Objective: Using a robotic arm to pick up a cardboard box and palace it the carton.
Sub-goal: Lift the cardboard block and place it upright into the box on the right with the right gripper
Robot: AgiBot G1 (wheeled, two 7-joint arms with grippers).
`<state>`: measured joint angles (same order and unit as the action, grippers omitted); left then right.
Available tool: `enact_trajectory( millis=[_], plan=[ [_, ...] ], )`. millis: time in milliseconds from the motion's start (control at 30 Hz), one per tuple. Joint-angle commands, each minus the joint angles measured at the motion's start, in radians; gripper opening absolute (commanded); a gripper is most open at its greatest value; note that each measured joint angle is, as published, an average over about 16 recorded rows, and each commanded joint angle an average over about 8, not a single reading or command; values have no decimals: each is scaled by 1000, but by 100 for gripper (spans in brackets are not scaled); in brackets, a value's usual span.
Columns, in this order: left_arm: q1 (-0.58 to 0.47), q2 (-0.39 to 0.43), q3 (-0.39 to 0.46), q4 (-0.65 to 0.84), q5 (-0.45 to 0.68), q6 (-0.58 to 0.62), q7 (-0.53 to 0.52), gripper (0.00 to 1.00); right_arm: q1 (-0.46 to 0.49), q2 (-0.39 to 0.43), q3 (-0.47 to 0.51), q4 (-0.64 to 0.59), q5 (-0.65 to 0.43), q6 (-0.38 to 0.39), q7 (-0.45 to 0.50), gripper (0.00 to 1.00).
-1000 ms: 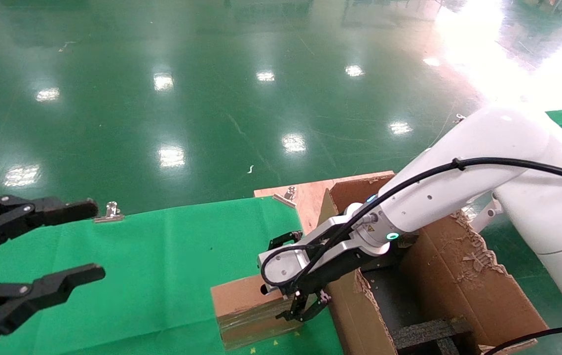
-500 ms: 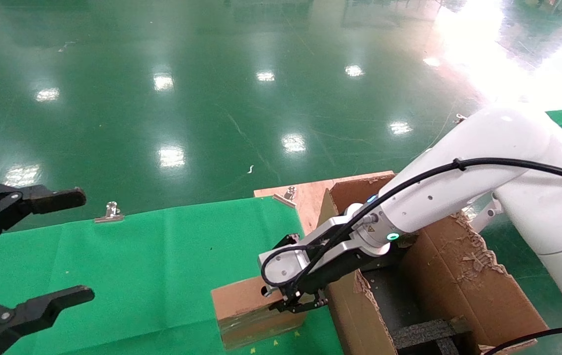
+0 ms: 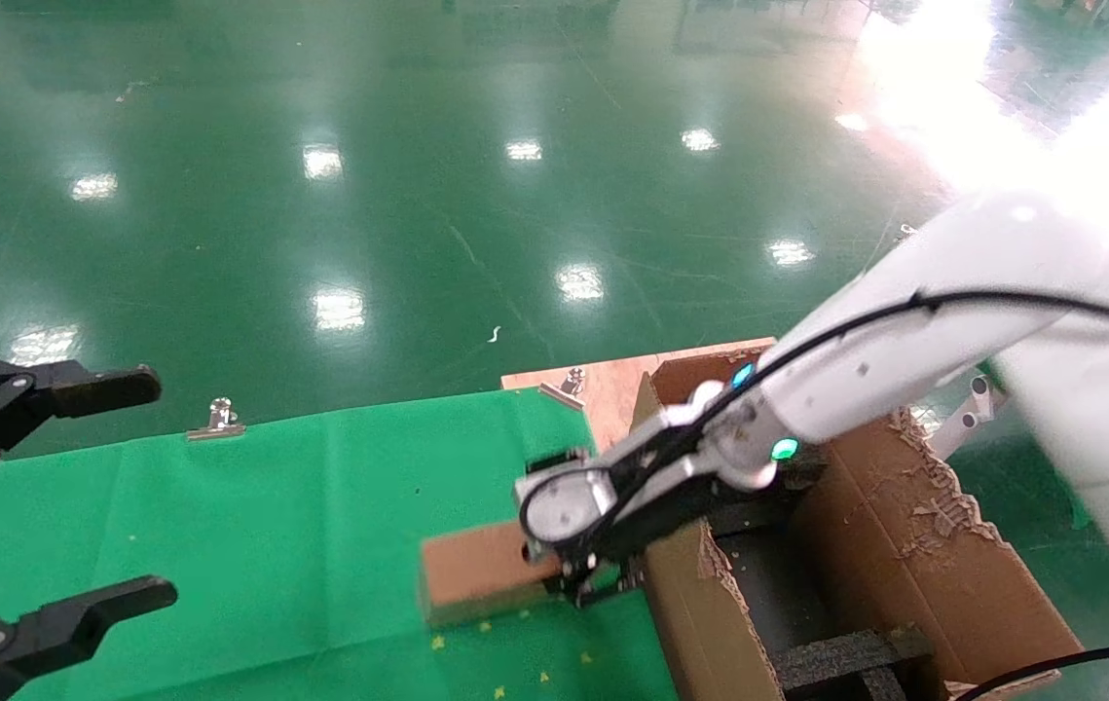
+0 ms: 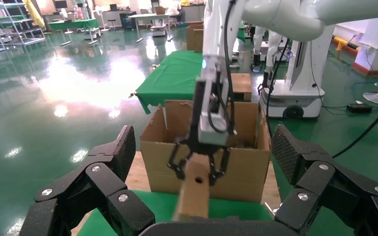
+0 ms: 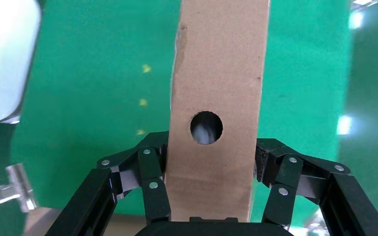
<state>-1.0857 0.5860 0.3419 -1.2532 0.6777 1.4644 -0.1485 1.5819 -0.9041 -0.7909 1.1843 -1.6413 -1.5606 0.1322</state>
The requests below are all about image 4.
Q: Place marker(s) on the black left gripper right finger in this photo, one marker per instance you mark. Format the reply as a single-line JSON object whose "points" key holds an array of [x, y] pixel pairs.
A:
{"points": [[319, 182]]}

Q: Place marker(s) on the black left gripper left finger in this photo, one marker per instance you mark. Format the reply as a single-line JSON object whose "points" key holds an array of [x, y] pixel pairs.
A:
{"points": [[104, 176]]}

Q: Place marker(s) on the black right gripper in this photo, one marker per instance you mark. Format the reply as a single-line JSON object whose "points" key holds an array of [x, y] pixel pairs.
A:
{"points": [[197, 123]]}

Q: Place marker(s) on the small cardboard box with hole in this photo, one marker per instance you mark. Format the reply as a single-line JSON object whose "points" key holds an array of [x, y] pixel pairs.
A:
{"points": [[194, 195]]}

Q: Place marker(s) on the white standby robot arm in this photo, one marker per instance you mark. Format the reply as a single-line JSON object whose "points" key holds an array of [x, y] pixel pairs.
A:
{"points": [[273, 49], [258, 49]]}

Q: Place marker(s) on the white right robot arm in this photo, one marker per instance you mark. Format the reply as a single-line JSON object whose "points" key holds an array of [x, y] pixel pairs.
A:
{"points": [[273, 16]]}

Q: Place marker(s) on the large open cardboard carton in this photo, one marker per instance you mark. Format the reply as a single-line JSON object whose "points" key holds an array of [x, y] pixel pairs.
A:
{"points": [[241, 182]]}

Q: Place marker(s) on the plain brown cardboard box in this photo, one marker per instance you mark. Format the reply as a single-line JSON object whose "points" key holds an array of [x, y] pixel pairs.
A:
{"points": [[242, 86]]}

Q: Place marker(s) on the tall brown cardboard carton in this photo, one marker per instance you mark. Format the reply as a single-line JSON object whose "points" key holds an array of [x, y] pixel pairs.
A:
{"points": [[194, 39]]}

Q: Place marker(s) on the green table cloth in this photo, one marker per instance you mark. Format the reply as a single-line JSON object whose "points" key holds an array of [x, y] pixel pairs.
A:
{"points": [[163, 205], [169, 78]]}

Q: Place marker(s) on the black power adapter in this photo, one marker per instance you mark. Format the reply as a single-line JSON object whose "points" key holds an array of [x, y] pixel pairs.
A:
{"points": [[360, 108]]}

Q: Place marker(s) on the silver metal binder clip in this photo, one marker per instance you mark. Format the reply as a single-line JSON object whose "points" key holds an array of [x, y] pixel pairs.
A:
{"points": [[156, 65], [132, 95]]}

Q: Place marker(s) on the white wheeled standby robot body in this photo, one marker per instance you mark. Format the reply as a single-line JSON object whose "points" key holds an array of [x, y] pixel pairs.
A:
{"points": [[306, 81]]}

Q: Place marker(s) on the yellow floor barrier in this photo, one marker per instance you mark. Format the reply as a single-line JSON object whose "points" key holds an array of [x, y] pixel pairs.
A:
{"points": [[340, 42]]}

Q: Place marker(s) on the small white mobile cart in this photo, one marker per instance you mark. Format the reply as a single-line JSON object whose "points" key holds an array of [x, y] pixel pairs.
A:
{"points": [[159, 30]]}

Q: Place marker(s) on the green covered work table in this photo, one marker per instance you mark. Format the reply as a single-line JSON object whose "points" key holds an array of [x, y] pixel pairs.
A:
{"points": [[73, 24]]}

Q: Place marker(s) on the black cabinet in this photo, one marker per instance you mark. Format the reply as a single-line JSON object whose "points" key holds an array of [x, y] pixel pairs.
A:
{"points": [[127, 21]]}

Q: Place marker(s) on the white work table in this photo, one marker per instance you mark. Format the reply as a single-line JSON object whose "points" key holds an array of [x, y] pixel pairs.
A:
{"points": [[150, 15]]}

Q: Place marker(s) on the seated person white shirt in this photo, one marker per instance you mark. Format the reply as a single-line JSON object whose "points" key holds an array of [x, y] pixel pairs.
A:
{"points": [[176, 6]]}

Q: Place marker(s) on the yellow hanging garment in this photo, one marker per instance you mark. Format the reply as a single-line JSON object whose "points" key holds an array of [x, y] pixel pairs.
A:
{"points": [[34, 13]]}

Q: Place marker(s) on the grey metal shelf rack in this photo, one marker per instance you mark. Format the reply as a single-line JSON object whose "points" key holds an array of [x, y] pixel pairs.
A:
{"points": [[0, 20]]}

